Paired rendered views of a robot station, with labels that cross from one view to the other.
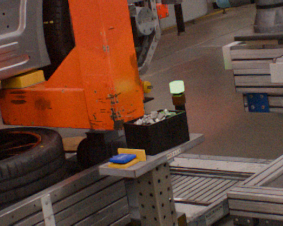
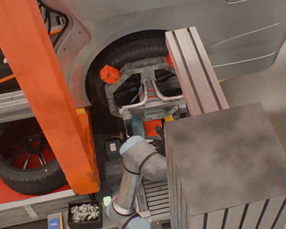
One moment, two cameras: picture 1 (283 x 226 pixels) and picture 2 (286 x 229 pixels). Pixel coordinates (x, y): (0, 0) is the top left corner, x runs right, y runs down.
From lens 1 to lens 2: 305 cm
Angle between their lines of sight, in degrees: 56
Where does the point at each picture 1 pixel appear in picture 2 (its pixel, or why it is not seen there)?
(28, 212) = (15, 209)
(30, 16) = (73, 86)
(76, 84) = not seen: hidden behind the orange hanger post
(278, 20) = not seen: outside the picture
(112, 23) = (69, 163)
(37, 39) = (79, 96)
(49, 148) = (47, 175)
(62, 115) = not seen: hidden behind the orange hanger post
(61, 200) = (40, 204)
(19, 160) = (24, 180)
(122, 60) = (78, 175)
